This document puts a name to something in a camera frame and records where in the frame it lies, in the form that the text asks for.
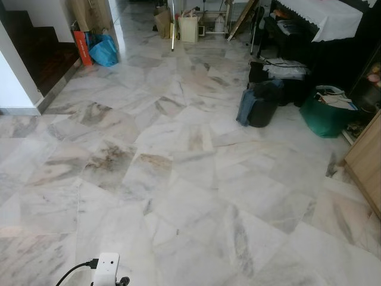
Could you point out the black table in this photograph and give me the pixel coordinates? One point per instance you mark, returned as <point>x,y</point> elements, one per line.
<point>339,65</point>

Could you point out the cream tote bag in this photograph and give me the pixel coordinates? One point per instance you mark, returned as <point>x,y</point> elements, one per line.
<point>189,28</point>

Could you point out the dark wooden staircase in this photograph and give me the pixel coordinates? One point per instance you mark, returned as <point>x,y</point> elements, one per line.
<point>36,53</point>

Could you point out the wooden board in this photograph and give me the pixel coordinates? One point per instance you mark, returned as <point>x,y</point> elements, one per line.
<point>243,18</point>

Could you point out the black duffel bag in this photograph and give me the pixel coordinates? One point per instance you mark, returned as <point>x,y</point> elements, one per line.
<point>265,108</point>

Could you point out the white tablecloth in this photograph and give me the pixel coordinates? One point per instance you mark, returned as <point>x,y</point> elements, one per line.
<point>324,18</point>

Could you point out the small brown paper bag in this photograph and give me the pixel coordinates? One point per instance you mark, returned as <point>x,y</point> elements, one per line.
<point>162,22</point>

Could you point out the white jug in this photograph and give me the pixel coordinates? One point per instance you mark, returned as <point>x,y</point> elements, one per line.
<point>219,24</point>

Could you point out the wooden cabinet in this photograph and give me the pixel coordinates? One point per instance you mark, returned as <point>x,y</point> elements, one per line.
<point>366,161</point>

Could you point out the orange box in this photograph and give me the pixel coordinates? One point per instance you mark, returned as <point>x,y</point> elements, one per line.
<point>82,47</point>

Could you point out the white plastic bag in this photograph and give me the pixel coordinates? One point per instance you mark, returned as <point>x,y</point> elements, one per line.
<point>286,68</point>

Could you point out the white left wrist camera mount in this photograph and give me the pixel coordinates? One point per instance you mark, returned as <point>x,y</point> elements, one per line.
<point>106,268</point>

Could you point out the blue plastic bag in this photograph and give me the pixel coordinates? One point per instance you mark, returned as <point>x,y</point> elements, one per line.
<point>104,50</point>

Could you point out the metal pole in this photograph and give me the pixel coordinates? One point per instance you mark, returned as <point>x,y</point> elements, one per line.
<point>173,30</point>

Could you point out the green bag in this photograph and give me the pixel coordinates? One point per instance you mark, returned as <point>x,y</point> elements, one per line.
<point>321,120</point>

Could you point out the blue jeans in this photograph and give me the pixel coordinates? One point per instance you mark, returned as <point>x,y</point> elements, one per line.
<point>245,107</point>

